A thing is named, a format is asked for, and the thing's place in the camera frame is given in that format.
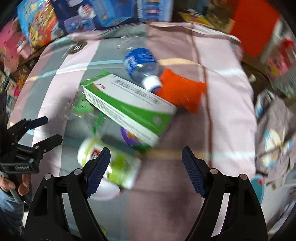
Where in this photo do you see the cartoon dog printed bag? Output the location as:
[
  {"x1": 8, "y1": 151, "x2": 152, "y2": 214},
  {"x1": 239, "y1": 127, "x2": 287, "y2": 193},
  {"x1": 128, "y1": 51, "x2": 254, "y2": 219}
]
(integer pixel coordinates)
[{"x1": 17, "y1": 0, "x2": 63, "y2": 54}]

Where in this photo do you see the person's blue jeans leg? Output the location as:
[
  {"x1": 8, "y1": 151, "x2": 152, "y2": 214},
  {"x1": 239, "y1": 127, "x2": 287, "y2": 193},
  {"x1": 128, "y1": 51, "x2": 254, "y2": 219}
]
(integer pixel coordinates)
[{"x1": 0, "y1": 191, "x2": 25, "y2": 234}]

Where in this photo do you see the large blue toy box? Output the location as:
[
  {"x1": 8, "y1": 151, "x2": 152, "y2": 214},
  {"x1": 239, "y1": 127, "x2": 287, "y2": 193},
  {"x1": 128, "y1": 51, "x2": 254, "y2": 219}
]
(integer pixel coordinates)
[{"x1": 51, "y1": 0, "x2": 174, "y2": 32}]

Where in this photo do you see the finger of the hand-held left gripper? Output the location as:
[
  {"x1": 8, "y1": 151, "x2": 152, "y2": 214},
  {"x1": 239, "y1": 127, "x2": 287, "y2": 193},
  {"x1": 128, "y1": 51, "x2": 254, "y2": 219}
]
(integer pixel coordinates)
[
  {"x1": 18, "y1": 134, "x2": 63, "y2": 159},
  {"x1": 8, "y1": 116, "x2": 49, "y2": 139}
]

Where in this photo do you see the white round lid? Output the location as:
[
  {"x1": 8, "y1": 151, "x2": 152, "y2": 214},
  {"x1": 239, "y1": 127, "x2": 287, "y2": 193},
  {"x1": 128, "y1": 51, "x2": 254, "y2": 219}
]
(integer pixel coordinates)
[{"x1": 90, "y1": 179, "x2": 121, "y2": 201}]

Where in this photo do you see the clear plastic bottle blue label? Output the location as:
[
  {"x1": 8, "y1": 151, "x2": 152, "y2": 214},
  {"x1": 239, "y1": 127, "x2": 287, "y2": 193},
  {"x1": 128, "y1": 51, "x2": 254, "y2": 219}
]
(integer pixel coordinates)
[{"x1": 102, "y1": 32, "x2": 163, "y2": 92}]

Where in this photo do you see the clear green printed wrapper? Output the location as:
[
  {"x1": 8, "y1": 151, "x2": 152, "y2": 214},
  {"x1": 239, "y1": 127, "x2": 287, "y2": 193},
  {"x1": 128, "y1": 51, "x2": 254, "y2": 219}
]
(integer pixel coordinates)
[{"x1": 65, "y1": 91, "x2": 108, "y2": 136}]

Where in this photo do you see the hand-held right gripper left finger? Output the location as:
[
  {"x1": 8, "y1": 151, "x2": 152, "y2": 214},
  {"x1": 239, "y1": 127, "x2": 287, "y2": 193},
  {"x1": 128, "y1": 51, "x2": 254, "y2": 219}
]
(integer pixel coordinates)
[{"x1": 23, "y1": 147, "x2": 111, "y2": 241}]

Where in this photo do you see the red gift bag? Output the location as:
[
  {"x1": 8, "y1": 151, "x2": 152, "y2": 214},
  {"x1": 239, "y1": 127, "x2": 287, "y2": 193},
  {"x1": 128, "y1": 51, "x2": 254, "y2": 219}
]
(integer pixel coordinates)
[{"x1": 231, "y1": 0, "x2": 281, "y2": 58}]

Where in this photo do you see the pink grey striped blanket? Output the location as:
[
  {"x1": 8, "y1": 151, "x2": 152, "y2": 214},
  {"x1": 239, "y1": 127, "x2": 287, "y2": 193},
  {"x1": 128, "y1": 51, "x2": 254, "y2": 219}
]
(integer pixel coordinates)
[{"x1": 10, "y1": 22, "x2": 258, "y2": 241}]

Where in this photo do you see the purple round object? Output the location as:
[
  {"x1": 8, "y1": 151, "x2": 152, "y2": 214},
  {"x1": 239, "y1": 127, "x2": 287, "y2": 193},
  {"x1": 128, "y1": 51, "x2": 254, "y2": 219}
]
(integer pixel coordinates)
[{"x1": 120, "y1": 126, "x2": 140, "y2": 147}]

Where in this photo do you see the pink toy set clear package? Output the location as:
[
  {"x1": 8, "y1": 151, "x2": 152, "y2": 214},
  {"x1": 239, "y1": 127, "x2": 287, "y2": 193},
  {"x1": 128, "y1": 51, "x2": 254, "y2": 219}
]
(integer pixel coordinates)
[{"x1": 261, "y1": 38, "x2": 296, "y2": 94}]

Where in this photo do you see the teal plastic bin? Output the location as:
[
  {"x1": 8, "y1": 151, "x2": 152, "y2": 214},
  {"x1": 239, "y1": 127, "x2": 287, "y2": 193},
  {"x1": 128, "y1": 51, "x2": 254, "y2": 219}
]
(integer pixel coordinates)
[{"x1": 251, "y1": 176, "x2": 265, "y2": 210}]

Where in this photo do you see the yellow picture book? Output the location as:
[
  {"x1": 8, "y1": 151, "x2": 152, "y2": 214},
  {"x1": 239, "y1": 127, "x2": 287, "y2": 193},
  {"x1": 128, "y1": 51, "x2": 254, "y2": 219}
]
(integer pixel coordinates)
[{"x1": 178, "y1": 9, "x2": 232, "y2": 33}]

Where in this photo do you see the grey garment with bow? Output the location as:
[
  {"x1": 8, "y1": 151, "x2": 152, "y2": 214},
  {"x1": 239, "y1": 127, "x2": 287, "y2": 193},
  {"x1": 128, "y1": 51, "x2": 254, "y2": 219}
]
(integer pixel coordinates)
[{"x1": 254, "y1": 90, "x2": 296, "y2": 178}]

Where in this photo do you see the person's left hand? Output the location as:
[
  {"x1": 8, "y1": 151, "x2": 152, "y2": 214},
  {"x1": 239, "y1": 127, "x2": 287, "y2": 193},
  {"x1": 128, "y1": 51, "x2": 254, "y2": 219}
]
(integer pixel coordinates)
[{"x1": 0, "y1": 173, "x2": 30, "y2": 197}]

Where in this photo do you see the long white green carton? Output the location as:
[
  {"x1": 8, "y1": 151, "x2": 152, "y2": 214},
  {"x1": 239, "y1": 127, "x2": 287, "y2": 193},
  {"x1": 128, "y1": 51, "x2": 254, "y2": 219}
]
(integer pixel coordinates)
[{"x1": 79, "y1": 71, "x2": 178, "y2": 149}]

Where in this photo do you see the pink gift box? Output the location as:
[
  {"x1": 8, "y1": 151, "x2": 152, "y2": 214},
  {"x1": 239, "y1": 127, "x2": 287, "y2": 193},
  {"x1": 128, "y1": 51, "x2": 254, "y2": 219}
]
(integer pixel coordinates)
[{"x1": 0, "y1": 23, "x2": 31, "y2": 71}]

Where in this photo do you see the white jar green label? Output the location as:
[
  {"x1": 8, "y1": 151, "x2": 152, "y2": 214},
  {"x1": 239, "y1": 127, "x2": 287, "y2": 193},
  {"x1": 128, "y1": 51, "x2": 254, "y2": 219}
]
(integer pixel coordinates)
[{"x1": 77, "y1": 137, "x2": 142, "y2": 190}]

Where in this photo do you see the orange snack packet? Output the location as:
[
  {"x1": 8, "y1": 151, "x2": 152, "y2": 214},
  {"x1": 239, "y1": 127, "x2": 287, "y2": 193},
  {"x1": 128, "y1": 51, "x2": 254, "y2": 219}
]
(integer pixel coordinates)
[{"x1": 154, "y1": 68, "x2": 207, "y2": 114}]

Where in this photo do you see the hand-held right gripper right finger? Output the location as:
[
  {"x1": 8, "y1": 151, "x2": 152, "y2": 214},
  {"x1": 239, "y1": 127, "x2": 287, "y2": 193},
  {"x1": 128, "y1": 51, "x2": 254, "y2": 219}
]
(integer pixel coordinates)
[{"x1": 181, "y1": 146, "x2": 269, "y2": 241}]

